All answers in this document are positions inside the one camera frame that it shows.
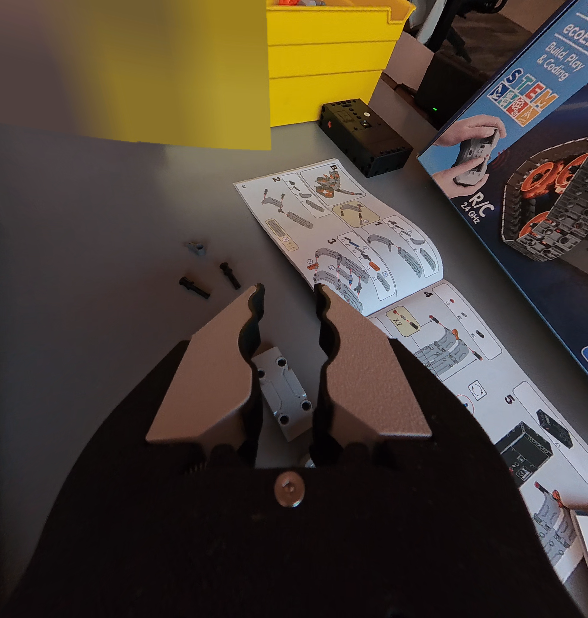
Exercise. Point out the black electronic box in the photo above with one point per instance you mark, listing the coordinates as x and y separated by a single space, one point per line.
448 91

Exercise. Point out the blue robot kit box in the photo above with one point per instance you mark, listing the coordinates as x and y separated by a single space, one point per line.
540 265

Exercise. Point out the black long pin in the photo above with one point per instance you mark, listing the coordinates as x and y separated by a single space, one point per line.
230 275
194 287

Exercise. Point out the white instruction booklet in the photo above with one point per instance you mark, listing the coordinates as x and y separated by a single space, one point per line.
323 217

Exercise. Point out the yellow plastic bin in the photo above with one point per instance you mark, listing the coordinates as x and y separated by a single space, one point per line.
323 58

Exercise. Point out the black chair base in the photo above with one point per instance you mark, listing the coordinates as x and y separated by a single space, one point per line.
443 29

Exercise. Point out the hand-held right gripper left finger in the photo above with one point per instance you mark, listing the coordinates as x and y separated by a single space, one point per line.
212 386

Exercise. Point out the black battery box brick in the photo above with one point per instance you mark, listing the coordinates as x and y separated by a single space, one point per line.
366 140

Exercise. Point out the pile of building bricks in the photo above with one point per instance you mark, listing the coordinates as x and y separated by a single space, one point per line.
303 2

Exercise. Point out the grey desk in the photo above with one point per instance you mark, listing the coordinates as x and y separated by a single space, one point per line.
105 217

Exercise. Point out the small grey connector brick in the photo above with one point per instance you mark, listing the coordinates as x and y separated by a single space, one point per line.
196 247

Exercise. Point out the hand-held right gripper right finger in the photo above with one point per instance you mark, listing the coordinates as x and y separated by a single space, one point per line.
371 386

